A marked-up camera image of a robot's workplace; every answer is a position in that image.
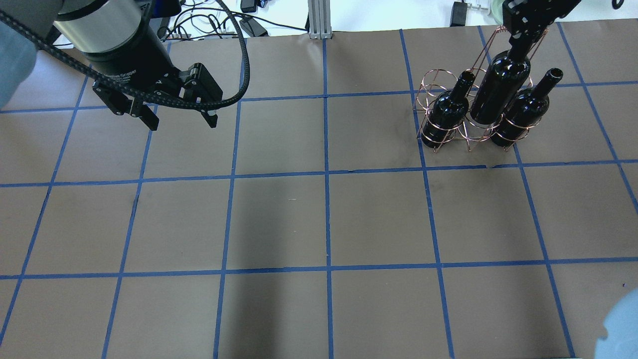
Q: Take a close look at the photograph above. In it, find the dark wine bottle carried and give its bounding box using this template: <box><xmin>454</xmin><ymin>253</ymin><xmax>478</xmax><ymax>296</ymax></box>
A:
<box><xmin>470</xmin><ymin>38</ymin><xmax>534</xmax><ymax>127</ymax></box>

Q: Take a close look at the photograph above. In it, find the black power adapter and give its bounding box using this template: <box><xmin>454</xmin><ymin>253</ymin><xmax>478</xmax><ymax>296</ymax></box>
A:
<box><xmin>449</xmin><ymin>0</ymin><xmax>469</xmax><ymax>27</ymax></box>

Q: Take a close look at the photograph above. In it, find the aluminium frame post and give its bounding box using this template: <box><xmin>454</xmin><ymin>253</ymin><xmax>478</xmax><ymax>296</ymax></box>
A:
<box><xmin>308</xmin><ymin>0</ymin><xmax>333</xmax><ymax>39</ymax></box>

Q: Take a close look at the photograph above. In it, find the far wine bottle in basket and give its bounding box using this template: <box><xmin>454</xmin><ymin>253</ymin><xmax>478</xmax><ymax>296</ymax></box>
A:
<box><xmin>490</xmin><ymin>68</ymin><xmax>564</xmax><ymax>148</ymax></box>

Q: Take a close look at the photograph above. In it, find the copper wire wine basket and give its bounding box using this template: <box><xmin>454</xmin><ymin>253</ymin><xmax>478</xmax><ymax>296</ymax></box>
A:
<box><xmin>413</xmin><ymin>25</ymin><xmax>563</xmax><ymax>153</ymax></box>

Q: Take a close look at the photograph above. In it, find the wine bottle in basket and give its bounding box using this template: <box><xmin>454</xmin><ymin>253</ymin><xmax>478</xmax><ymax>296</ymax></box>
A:
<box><xmin>490</xmin><ymin>68</ymin><xmax>564</xmax><ymax>148</ymax></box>
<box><xmin>421</xmin><ymin>70</ymin><xmax>476</xmax><ymax>150</ymax></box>

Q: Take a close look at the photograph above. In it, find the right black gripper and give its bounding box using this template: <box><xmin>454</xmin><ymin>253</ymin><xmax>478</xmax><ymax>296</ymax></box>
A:
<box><xmin>502</xmin><ymin>0</ymin><xmax>581</xmax><ymax>39</ymax></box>

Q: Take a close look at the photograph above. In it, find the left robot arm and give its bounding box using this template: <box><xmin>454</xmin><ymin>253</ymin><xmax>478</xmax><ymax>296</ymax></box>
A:
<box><xmin>1</xmin><ymin>0</ymin><xmax>223</xmax><ymax>105</ymax></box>

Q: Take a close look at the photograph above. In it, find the near wine bottle in basket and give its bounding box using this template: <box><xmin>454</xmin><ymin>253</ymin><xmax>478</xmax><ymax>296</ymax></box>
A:
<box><xmin>421</xmin><ymin>70</ymin><xmax>476</xmax><ymax>150</ymax></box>

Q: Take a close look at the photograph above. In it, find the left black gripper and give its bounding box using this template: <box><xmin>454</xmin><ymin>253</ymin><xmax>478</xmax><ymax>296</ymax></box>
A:
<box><xmin>93</xmin><ymin>63</ymin><xmax>223</xmax><ymax>131</ymax></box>

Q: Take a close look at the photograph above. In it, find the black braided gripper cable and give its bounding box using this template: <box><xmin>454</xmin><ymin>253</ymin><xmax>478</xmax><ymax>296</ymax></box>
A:
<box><xmin>0</xmin><ymin>0</ymin><xmax>250</xmax><ymax>110</ymax></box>

